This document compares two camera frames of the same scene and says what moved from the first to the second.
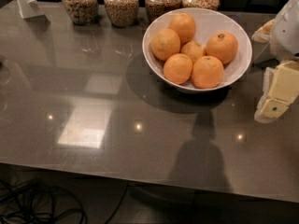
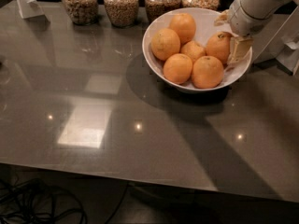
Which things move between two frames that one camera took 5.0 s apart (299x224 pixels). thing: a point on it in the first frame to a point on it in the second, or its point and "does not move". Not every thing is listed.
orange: [206, 72] does not move
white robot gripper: [286, 32] to [239, 19]
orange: [223, 46] does not move
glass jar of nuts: [81, 4] does not move
